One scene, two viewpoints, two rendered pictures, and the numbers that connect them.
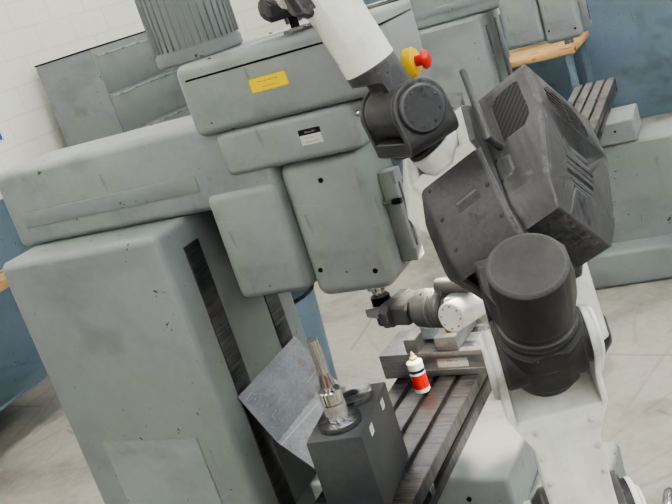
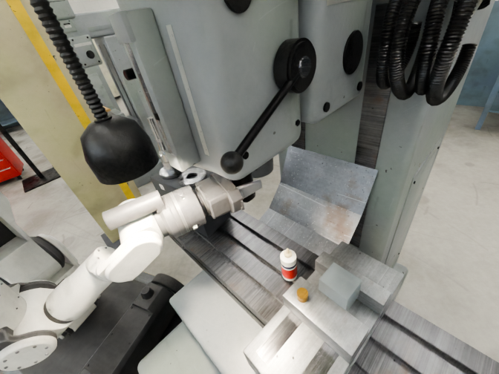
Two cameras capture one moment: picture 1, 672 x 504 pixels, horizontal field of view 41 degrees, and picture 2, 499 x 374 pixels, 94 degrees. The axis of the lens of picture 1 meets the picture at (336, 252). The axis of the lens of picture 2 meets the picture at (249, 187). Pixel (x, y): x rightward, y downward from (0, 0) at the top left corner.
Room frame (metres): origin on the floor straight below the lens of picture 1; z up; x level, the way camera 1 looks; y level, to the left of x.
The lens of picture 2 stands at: (2.15, -0.45, 1.53)
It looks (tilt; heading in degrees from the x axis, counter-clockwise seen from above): 36 degrees down; 112
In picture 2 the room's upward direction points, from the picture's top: 11 degrees counter-clockwise
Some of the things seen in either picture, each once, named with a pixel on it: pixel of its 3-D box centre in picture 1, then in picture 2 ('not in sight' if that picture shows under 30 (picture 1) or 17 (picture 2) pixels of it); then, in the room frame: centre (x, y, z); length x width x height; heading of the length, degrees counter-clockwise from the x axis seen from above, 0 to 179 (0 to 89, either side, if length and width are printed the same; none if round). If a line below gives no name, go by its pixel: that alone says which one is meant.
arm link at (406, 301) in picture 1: (415, 308); (206, 201); (1.91, -0.13, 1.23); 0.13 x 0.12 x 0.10; 136
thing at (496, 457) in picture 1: (431, 460); (264, 284); (1.98, -0.07, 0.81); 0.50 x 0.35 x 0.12; 61
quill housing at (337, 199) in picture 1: (351, 212); (220, 62); (1.98, -0.06, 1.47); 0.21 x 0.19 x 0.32; 151
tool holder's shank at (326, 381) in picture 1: (320, 364); (158, 135); (1.66, 0.10, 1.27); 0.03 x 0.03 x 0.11
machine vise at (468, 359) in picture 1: (449, 343); (328, 313); (2.17, -0.21, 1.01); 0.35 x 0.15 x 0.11; 58
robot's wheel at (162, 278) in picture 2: not in sight; (170, 289); (1.45, -0.01, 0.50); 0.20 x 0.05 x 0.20; 173
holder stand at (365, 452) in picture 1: (359, 446); (191, 195); (1.71, 0.08, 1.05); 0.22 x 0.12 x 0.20; 159
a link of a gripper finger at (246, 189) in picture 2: not in sight; (249, 190); (2.00, -0.09, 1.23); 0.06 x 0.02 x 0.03; 46
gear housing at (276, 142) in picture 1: (309, 126); not in sight; (2.00, -0.03, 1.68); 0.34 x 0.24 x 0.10; 61
